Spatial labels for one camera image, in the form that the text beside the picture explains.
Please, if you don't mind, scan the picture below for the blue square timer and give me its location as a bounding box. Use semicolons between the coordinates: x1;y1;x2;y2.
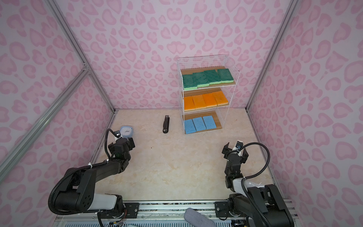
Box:
120;125;134;138

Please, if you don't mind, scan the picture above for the white wire wooden shelf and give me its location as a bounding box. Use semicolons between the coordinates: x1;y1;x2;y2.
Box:
177;55;241;135

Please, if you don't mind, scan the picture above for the black stapler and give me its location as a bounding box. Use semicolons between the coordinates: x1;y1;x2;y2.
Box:
163;115;170;134

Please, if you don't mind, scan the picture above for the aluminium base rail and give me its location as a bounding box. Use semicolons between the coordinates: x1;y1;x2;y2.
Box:
52;200;298;227

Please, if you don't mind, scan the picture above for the blue sponge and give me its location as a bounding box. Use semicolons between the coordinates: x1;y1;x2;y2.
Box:
184;119;196;134
192;117;207;131
202;115;217;130

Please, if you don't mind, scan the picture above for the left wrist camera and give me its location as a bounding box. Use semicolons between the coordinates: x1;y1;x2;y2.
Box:
113;131;121;138

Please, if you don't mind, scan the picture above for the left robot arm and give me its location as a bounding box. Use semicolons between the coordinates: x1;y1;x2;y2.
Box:
48;129;135;217

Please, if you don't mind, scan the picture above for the orange sponge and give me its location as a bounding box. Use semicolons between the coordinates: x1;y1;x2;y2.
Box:
212;91;229;107
202;93;217;108
184;96;195;112
192;95;207;110

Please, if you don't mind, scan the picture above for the grey cloth object front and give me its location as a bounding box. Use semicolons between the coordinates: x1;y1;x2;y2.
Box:
184;208;216;227

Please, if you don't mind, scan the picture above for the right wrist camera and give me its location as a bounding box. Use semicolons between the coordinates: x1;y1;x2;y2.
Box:
232;141;244;156

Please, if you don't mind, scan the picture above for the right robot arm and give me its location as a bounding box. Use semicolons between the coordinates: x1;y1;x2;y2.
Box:
222;141;295;227

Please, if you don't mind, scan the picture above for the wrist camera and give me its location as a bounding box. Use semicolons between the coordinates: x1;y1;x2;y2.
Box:
232;141;244;156
113;131;121;138

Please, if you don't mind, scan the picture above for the green sponge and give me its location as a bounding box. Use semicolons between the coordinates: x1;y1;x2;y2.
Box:
217;69;234;83
204;70;222;85
192;72;210;88
182;74;198;91

